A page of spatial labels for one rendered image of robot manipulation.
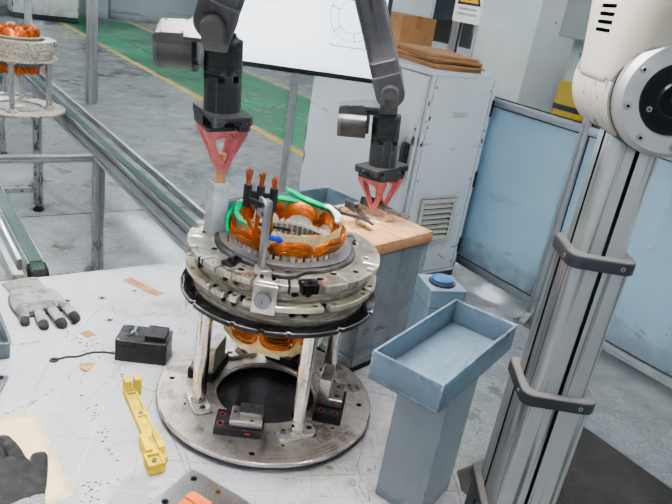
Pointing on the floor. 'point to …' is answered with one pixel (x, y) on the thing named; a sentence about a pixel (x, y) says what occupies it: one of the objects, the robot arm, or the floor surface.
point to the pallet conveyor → (11, 230)
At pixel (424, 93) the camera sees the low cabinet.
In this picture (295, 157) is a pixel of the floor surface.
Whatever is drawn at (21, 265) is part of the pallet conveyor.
